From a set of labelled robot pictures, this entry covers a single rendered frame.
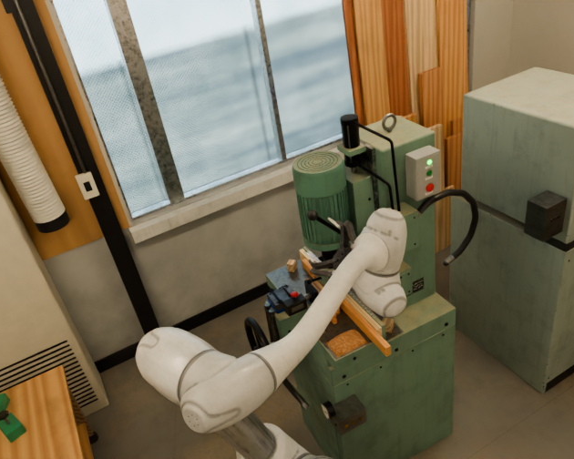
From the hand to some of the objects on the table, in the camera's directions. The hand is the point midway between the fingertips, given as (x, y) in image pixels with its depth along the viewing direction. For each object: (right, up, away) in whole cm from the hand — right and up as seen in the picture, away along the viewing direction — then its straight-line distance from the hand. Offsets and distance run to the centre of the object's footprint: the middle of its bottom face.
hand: (320, 238), depth 171 cm
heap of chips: (+10, -38, +16) cm, 42 cm away
